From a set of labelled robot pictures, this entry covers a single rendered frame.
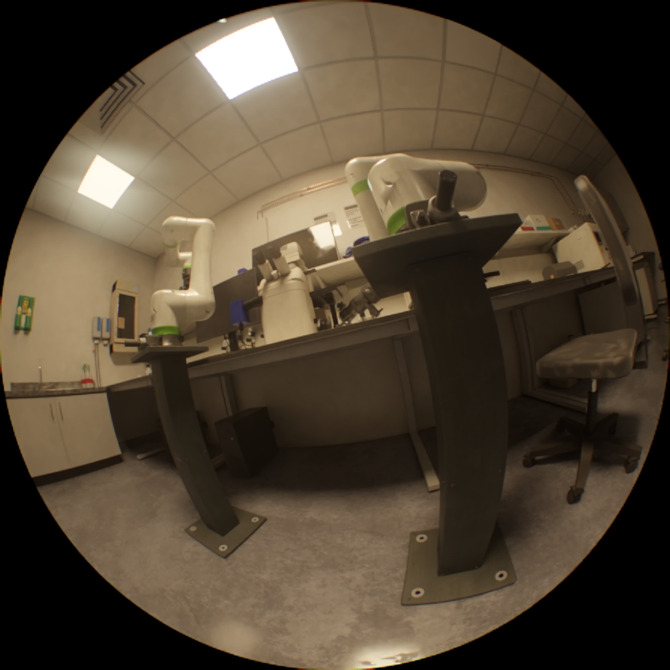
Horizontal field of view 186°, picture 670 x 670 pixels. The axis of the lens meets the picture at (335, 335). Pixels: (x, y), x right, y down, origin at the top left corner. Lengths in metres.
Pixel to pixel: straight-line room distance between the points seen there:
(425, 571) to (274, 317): 0.97
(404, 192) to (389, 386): 1.28
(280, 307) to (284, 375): 0.94
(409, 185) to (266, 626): 1.06
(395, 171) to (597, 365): 0.72
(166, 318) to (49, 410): 1.74
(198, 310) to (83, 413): 1.76
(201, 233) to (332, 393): 1.30
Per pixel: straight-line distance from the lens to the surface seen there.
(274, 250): 0.79
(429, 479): 1.01
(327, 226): 1.67
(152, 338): 0.84
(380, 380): 1.47
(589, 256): 2.20
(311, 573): 0.81
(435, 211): 0.30
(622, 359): 0.74
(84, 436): 2.35
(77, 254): 3.36
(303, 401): 1.60
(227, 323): 1.27
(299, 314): 0.74
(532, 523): 0.86
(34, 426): 2.34
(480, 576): 0.72
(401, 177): 0.43
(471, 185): 0.52
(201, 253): 1.01
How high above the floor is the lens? 0.67
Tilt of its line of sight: 6 degrees up
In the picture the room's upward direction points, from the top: 12 degrees counter-clockwise
